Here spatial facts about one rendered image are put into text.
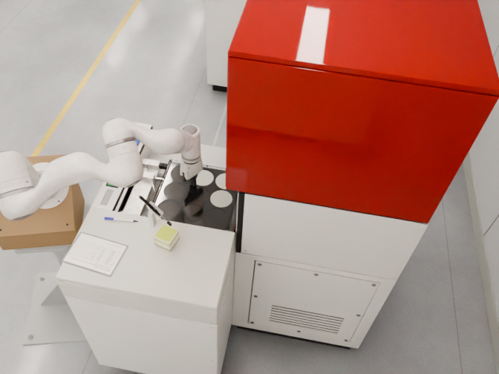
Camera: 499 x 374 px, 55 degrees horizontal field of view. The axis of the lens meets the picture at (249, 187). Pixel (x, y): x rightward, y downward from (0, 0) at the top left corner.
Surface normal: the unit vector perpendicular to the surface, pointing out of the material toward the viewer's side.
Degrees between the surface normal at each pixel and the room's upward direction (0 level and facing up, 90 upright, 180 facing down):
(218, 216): 0
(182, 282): 0
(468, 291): 0
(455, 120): 90
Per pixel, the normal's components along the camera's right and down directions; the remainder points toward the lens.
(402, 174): -0.18, 0.74
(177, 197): 0.05, -0.65
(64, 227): 0.13, 0.02
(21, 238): 0.14, 0.76
